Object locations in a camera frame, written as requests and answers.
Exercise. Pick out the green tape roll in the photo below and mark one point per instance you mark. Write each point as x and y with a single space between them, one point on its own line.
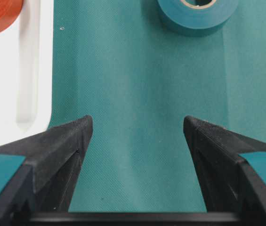
195 20

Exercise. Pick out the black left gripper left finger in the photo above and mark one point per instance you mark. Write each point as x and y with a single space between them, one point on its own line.
39 173

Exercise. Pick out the white plastic case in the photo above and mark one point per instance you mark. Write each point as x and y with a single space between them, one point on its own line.
26 60

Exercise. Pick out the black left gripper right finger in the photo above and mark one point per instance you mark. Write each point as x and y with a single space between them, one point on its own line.
229 182

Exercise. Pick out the green table cloth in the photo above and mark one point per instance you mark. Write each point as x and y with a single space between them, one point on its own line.
115 61

